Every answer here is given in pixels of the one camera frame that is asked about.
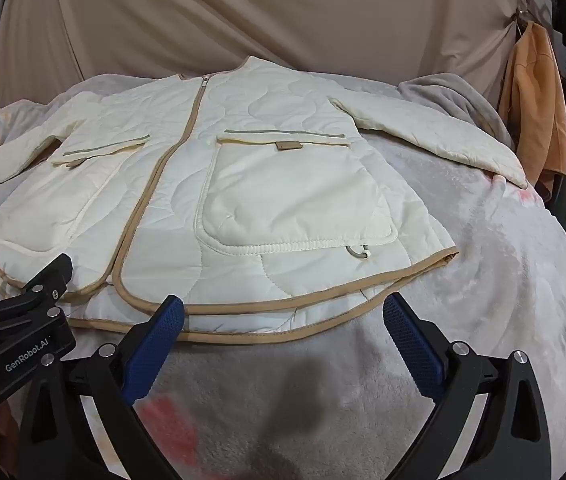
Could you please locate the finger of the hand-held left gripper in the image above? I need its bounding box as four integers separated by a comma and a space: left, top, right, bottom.
0, 253, 74, 341

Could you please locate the grey floral blanket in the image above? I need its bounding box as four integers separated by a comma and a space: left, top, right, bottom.
0, 72, 566, 480

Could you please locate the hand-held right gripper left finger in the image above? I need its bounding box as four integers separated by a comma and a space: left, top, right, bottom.
18, 295, 186, 480

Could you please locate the orange hanging garment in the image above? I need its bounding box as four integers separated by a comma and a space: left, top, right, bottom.
498, 20, 566, 198

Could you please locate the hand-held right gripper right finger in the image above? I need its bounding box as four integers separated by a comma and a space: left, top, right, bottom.
382, 292, 554, 480

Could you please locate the cream quilted jacket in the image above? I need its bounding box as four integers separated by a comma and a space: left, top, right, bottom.
0, 55, 528, 346

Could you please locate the beige backdrop sheet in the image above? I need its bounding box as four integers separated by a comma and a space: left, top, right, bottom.
0, 0, 531, 116

